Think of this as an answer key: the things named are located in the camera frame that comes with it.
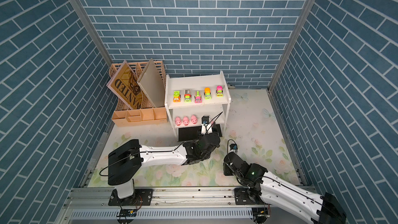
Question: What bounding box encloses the pink pig toy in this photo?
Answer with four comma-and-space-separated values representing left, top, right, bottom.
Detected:
191, 115, 198, 124
182, 116, 190, 126
175, 117, 181, 126

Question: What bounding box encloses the green striped toy car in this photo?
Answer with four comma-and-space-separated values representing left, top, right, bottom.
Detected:
195, 90, 202, 104

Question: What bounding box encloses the orange green toy car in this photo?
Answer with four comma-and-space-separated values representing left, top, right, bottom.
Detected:
204, 87, 212, 100

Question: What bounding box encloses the pink green toy truck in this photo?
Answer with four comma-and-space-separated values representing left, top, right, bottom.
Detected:
173, 90, 181, 103

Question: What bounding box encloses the pink green toy car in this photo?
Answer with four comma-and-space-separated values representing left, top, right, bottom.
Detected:
216, 86, 223, 97

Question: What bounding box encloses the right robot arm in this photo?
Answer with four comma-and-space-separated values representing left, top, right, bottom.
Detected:
224, 152, 347, 224

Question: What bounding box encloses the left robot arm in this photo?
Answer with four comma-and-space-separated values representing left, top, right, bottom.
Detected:
106, 133, 220, 200

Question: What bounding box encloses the floral table mat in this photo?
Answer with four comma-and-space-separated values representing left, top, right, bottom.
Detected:
88, 89, 301, 187

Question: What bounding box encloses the white three-tier shelf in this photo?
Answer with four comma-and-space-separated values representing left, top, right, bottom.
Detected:
164, 72, 231, 142

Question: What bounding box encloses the beige board book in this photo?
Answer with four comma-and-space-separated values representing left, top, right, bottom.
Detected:
136, 59, 165, 108

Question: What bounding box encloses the peach desk file organizer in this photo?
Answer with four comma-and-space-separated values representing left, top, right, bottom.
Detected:
107, 59, 167, 127

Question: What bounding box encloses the wanted poster book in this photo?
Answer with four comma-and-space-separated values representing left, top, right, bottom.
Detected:
107, 61, 143, 110

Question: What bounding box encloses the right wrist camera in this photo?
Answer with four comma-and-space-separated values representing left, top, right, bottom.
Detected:
229, 143, 238, 153

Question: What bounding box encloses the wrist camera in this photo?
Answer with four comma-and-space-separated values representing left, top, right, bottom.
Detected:
201, 115, 212, 135
229, 143, 238, 153

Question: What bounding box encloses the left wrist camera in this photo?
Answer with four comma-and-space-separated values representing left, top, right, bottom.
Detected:
201, 115, 212, 135

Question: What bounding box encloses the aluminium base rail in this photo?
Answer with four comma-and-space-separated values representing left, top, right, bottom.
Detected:
62, 186, 322, 209

